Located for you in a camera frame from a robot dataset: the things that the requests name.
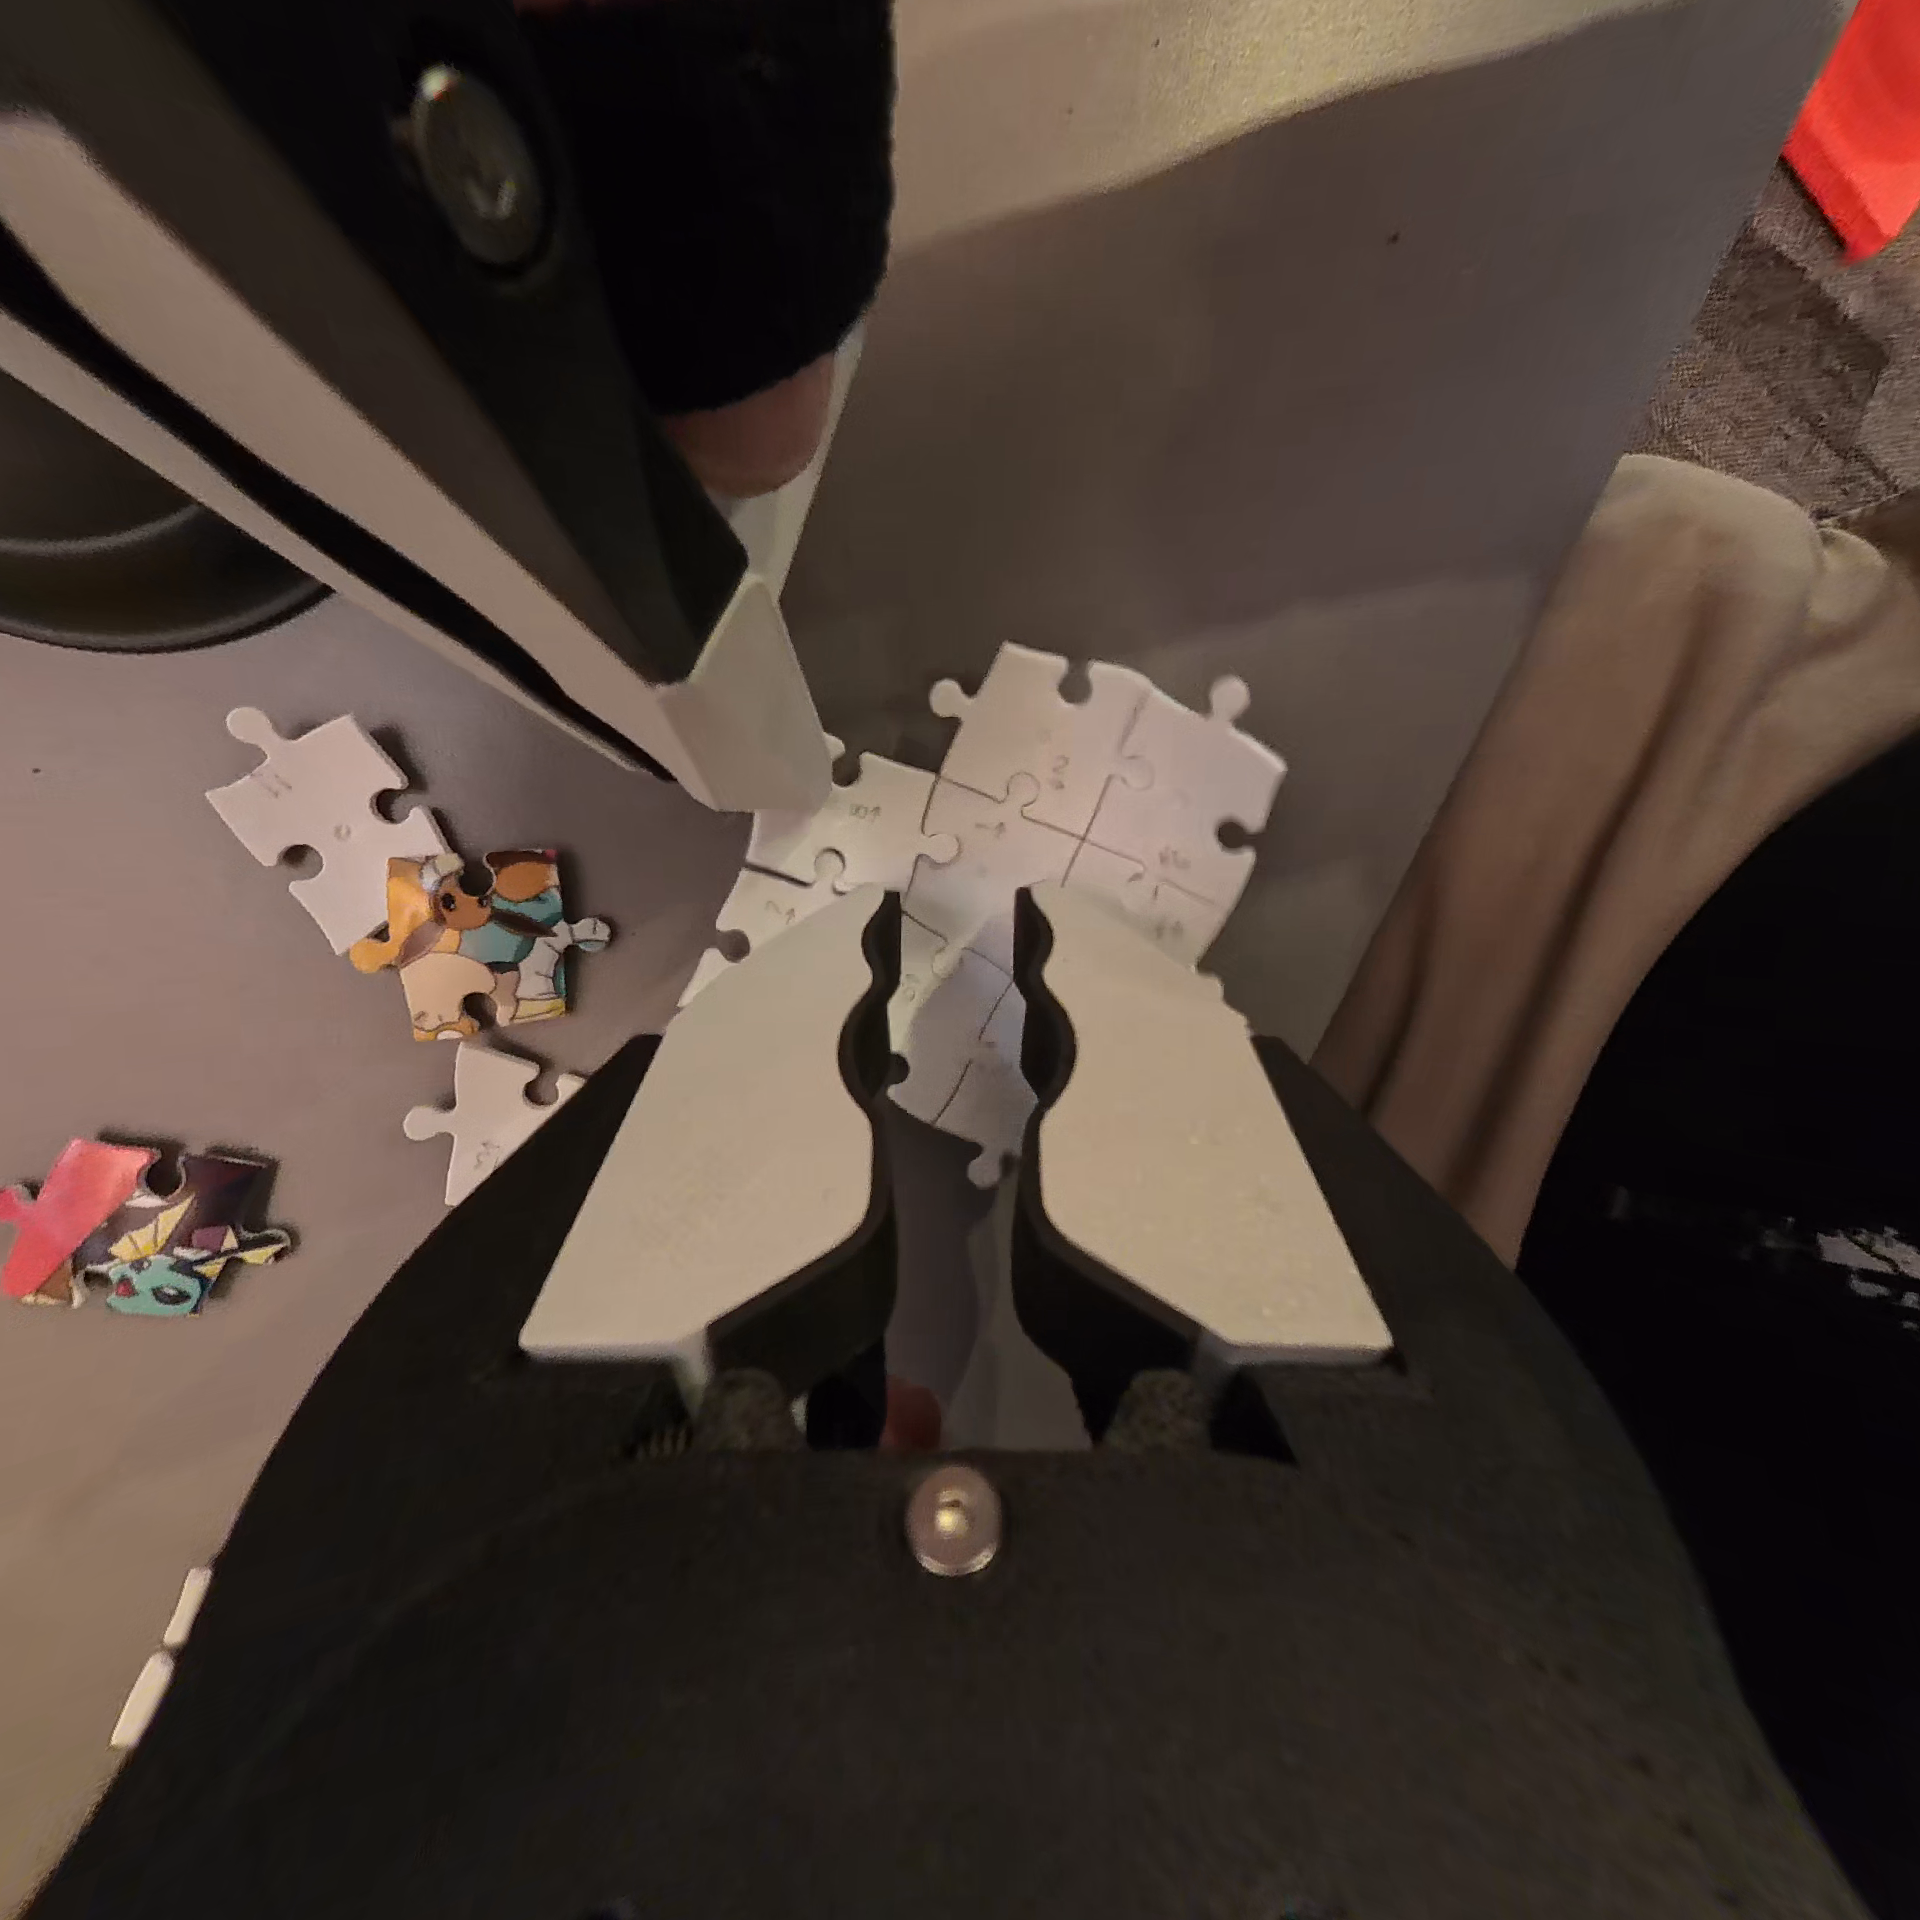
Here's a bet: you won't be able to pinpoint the orange and teal puzzle section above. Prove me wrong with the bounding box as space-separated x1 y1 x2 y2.
348 843 614 1041

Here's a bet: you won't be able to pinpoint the red object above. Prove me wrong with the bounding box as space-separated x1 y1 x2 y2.
1779 0 1920 265

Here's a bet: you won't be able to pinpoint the white puzzle pieces at edge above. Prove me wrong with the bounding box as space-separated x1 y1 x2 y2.
108 1648 184 1753

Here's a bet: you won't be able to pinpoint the white assembled puzzle ball section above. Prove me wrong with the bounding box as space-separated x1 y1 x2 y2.
674 641 1291 1190

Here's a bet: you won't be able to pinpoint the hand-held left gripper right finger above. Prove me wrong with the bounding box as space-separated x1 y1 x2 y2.
1012 884 1399 1427

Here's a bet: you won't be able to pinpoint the black round bowl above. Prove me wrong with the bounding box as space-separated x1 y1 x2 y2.
0 374 335 652

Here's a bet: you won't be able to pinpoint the pink and dark puzzle section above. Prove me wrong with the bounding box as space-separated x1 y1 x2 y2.
0 1134 296 1320

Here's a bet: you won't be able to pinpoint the white face-down puzzle piece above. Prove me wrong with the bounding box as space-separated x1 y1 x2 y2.
401 1037 589 1209
203 704 456 958

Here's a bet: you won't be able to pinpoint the black printed clothing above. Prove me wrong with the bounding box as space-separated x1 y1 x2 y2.
1514 734 1920 1920

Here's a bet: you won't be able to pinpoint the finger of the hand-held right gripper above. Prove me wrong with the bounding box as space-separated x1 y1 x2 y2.
0 300 710 802
0 112 835 813

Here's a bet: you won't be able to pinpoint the person's right hand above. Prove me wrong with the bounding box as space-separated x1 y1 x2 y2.
659 365 834 506

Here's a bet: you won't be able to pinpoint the beige cloth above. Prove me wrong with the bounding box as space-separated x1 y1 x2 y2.
1311 450 1920 1270

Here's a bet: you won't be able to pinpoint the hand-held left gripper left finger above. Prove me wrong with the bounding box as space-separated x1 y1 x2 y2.
515 884 905 1416

